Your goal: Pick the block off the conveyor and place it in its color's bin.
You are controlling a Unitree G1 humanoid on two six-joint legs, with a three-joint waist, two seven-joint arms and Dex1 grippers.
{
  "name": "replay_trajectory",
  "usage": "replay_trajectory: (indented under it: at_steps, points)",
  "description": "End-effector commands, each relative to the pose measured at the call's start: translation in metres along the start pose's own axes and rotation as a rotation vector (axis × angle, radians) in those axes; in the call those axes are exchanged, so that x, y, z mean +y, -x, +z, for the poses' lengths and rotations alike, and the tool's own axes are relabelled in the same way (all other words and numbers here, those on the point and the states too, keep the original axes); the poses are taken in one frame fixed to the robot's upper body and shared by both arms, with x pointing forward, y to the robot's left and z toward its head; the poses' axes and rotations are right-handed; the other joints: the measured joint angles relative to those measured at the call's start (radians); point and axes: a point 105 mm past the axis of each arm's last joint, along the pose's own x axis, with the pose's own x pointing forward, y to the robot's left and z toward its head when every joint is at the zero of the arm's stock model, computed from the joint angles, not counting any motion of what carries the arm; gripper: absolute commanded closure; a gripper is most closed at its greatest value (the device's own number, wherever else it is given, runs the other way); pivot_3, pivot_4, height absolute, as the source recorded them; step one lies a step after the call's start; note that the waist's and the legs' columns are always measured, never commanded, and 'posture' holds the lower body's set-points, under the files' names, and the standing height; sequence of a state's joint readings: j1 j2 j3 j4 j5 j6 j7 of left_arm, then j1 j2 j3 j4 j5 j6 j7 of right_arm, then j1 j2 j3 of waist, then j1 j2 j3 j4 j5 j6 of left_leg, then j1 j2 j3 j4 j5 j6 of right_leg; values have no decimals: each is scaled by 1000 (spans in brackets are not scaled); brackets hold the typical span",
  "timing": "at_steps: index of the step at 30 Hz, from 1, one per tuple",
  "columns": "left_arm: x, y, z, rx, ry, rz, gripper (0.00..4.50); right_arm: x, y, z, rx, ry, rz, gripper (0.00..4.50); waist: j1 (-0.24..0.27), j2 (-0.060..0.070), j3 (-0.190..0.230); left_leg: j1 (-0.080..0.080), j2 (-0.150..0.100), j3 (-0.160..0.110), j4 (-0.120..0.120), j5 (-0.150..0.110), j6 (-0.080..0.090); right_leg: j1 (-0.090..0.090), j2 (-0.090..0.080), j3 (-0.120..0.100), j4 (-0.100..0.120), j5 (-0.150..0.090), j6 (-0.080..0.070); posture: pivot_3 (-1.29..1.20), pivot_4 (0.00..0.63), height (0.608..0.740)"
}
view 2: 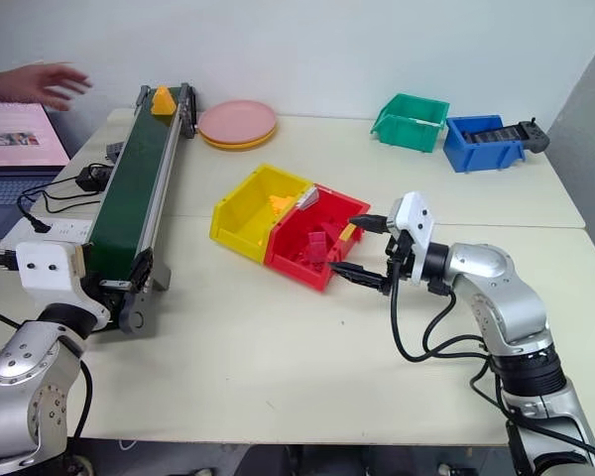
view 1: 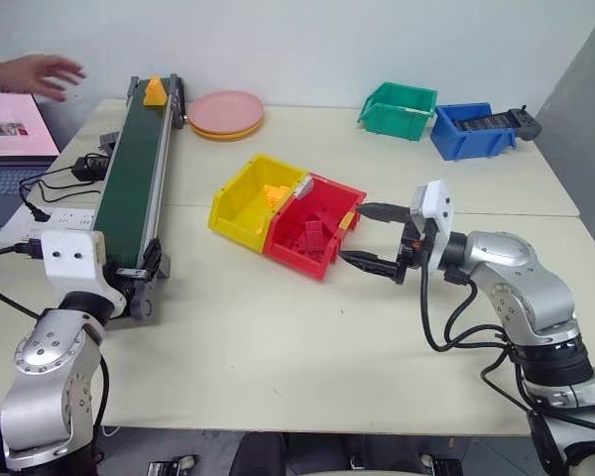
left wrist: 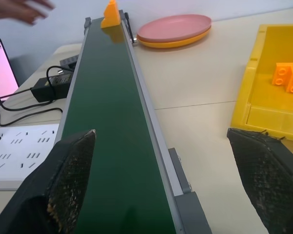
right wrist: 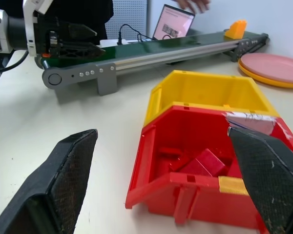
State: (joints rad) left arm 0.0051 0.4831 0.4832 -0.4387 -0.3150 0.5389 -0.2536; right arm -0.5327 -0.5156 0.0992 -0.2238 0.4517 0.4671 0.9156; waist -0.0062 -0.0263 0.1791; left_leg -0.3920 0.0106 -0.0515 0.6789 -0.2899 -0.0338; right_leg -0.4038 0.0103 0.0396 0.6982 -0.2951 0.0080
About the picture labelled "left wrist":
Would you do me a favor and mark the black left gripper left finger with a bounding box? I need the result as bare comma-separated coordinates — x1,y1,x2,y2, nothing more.
0,129,97,234

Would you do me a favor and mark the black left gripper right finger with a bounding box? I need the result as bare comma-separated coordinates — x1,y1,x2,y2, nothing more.
227,127,293,234

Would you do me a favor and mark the green conveyor belt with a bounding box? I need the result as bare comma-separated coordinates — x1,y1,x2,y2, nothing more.
5,10,213,234

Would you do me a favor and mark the person's hand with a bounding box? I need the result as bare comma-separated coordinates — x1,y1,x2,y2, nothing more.
0,0,56,26

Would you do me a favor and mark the white power strip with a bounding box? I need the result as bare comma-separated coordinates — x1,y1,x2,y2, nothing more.
0,123,61,191

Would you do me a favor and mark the black power adapter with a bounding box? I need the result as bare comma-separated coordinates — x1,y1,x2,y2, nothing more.
30,74,74,103

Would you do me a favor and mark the yellow plastic bin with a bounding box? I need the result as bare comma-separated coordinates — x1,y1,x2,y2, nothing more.
231,24,293,143

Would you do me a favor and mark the grey control box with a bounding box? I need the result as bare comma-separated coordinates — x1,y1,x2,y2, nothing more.
59,55,80,70

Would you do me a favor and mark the laptop with pink screen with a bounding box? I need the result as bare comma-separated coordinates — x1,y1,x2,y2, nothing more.
0,38,20,112

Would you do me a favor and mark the yellow plate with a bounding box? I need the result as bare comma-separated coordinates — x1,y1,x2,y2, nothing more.
137,25,212,49

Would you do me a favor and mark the orange toy block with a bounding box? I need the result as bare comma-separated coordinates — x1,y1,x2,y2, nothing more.
100,0,122,29

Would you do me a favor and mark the pink plate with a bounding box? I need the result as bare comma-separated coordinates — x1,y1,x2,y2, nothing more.
137,14,212,43

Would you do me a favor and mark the black power cable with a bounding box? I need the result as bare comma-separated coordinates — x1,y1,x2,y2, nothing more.
0,65,75,127

